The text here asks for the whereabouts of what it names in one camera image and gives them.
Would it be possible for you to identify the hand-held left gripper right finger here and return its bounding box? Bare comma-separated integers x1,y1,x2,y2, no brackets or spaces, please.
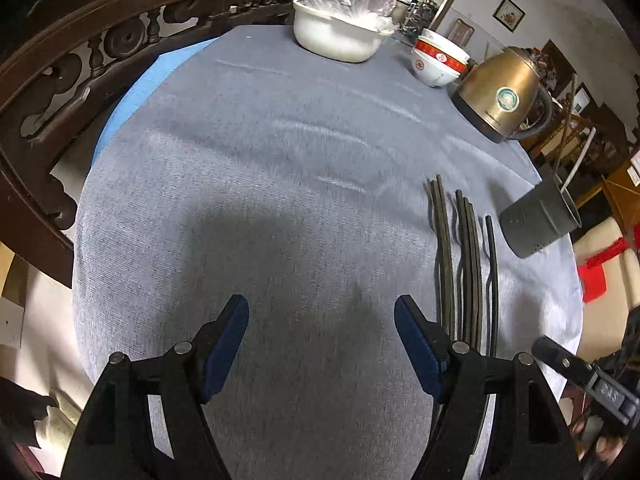
394,295,586,480

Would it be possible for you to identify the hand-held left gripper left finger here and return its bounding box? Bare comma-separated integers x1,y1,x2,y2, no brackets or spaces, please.
60,294,250,480

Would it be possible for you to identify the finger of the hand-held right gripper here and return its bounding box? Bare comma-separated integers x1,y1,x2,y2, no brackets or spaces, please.
531,336,599,384

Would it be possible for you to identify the dark chopstick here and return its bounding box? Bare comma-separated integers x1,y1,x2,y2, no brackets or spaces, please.
455,190,472,342
484,215,500,357
429,180,451,333
464,198,484,352
436,175,456,340

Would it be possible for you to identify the grey perforated utensil holder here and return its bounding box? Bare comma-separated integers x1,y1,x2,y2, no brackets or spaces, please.
500,177,583,260

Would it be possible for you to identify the cream chair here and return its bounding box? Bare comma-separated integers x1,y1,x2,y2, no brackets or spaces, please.
572,217,640,363

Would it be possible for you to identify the red cloth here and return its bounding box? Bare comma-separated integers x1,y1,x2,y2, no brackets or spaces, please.
577,237,632,304

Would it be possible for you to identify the grey tablecloth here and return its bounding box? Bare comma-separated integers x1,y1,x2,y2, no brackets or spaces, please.
71,25,585,480

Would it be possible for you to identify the white pipe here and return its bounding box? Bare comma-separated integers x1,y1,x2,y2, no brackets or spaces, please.
560,129,599,197

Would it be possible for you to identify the gold electric kettle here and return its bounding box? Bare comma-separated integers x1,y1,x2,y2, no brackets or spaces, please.
450,46,556,145

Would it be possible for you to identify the red rimmed white bowl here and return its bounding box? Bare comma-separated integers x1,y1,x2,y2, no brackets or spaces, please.
412,29,471,70
411,49,463,89

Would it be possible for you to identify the blue cloth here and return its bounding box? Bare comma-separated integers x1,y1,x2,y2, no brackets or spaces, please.
97,35,221,161

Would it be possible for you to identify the carved dark wooden chair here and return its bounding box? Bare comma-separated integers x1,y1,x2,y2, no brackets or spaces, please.
0,0,311,288

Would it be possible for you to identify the white basin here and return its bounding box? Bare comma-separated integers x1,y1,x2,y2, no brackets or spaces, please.
292,0,396,64

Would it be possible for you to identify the framed wall picture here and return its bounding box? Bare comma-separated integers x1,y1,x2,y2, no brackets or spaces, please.
492,0,527,29

